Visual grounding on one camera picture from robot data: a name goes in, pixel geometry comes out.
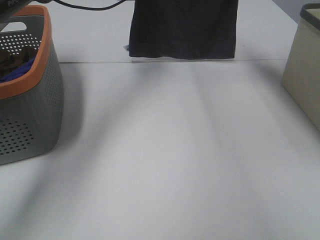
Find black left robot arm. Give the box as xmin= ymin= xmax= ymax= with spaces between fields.
xmin=0 ymin=0 xmax=33 ymax=22

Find grey perforated laundry basket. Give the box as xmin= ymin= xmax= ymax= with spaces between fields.
xmin=0 ymin=5 xmax=64 ymax=165

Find blue cloth in basket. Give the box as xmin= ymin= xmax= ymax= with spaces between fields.
xmin=0 ymin=58 xmax=35 ymax=83

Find brown cloth in basket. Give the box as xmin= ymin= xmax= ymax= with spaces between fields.
xmin=0 ymin=47 xmax=38 ymax=77

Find beige bin with grey rim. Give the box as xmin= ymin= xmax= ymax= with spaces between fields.
xmin=281 ymin=3 xmax=320 ymax=129

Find black cable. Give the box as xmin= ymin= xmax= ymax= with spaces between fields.
xmin=37 ymin=0 xmax=126 ymax=11

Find dark navy towel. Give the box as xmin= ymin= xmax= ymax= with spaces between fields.
xmin=128 ymin=0 xmax=239 ymax=60

